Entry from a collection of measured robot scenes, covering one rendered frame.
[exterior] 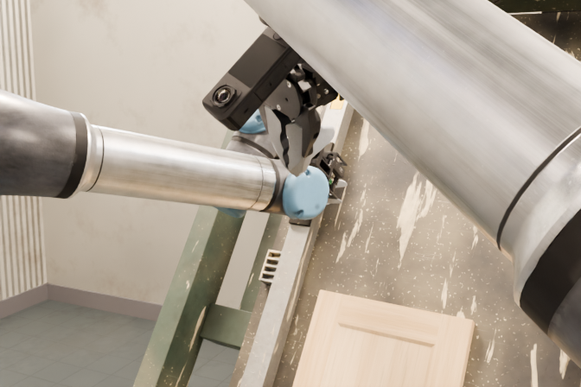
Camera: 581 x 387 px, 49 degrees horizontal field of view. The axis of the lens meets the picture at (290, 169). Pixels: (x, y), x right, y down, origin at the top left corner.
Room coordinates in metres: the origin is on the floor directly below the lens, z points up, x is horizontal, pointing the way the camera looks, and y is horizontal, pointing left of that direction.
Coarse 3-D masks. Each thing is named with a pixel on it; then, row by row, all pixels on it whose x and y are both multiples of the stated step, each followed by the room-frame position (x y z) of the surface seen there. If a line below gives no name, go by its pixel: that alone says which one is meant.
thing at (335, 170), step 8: (320, 152) 1.07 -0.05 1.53; (328, 152) 1.13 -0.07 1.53; (336, 152) 1.12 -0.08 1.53; (312, 160) 1.06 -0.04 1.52; (320, 160) 1.07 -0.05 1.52; (328, 160) 1.13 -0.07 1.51; (336, 160) 1.13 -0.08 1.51; (320, 168) 1.07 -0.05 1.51; (328, 168) 1.11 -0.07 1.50; (336, 168) 1.13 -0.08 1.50; (328, 176) 1.10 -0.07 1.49; (336, 176) 1.14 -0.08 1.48; (336, 184) 1.14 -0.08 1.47
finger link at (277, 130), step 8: (272, 112) 0.70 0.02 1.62; (280, 112) 0.70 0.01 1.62; (272, 120) 0.70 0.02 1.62; (280, 120) 0.69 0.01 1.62; (288, 120) 0.70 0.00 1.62; (272, 128) 0.71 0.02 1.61; (280, 128) 0.70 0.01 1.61; (272, 136) 0.72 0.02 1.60; (280, 136) 0.71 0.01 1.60; (272, 144) 0.73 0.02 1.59; (280, 144) 0.71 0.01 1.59; (288, 144) 0.72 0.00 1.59; (280, 152) 0.72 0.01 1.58; (288, 160) 0.72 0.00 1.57; (288, 168) 0.73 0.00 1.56
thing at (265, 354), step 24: (336, 120) 1.45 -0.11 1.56; (336, 144) 1.42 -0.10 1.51; (288, 240) 1.32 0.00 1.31; (312, 240) 1.32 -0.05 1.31; (288, 264) 1.29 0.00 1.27; (288, 288) 1.26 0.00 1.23; (264, 312) 1.25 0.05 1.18; (288, 312) 1.24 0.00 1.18; (264, 336) 1.22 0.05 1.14; (264, 360) 1.19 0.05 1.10; (240, 384) 1.18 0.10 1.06; (264, 384) 1.16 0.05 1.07
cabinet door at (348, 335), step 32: (320, 320) 1.21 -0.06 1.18; (352, 320) 1.18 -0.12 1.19; (384, 320) 1.15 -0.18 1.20; (416, 320) 1.13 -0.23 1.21; (448, 320) 1.10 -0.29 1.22; (320, 352) 1.17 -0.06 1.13; (352, 352) 1.14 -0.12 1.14; (384, 352) 1.12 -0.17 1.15; (416, 352) 1.09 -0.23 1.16; (448, 352) 1.07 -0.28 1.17; (320, 384) 1.13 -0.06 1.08; (352, 384) 1.11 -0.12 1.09; (384, 384) 1.09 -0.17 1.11; (416, 384) 1.06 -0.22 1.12; (448, 384) 1.04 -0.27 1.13
